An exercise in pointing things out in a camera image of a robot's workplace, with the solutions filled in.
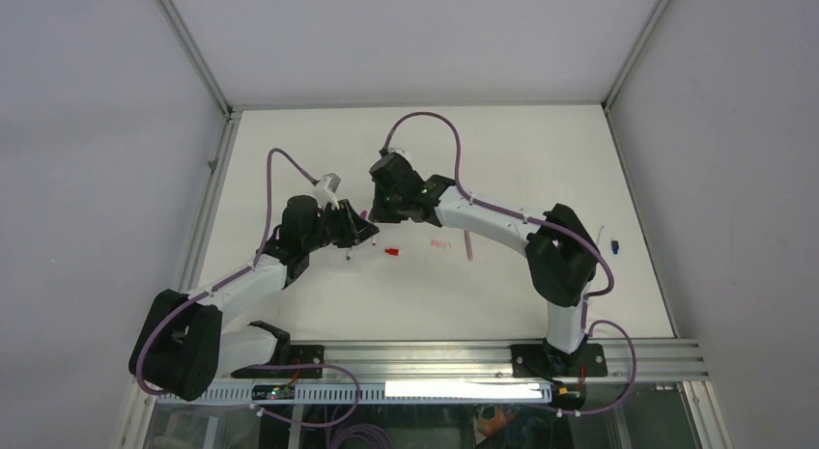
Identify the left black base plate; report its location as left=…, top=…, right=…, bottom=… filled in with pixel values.
left=230, top=344, right=325, bottom=380

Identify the orange object under table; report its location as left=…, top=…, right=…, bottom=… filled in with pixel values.
left=473, top=405, right=516, bottom=438

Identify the purple cable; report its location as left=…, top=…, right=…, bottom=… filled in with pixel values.
left=383, top=112, right=637, bottom=416
left=135, top=148, right=322, bottom=396

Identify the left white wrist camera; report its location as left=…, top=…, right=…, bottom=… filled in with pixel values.
left=313, top=173, right=341, bottom=209

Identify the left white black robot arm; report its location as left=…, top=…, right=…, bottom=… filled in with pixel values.
left=127, top=195, right=380, bottom=401

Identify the white slotted cable duct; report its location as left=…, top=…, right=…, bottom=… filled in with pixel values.
left=191, top=380, right=551, bottom=406

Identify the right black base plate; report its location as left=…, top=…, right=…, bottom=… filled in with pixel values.
left=510, top=343, right=608, bottom=379

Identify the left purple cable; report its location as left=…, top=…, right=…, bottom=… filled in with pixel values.
left=135, top=148, right=322, bottom=396

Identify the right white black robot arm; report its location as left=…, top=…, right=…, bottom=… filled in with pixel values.
left=369, top=152, right=604, bottom=377

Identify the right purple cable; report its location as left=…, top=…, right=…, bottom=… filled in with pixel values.
left=383, top=112, right=637, bottom=416

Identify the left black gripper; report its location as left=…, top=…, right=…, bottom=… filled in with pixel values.
left=303, top=199, right=378, bottom=253

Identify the purple cable coil below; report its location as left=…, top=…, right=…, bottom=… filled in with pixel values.
left=325, top=424, right=395, bottom=449

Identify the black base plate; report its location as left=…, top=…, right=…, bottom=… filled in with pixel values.
left=230, top=344, right=325, bottom=380
left=510, top=343, right=608, bottom=379

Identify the aluminium mounting rail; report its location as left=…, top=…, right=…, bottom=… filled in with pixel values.
left=300, top=338, right=709, bottom=383

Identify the pink purple pen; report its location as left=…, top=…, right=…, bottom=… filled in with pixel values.
left=464, top=231, right=474, bottom=262

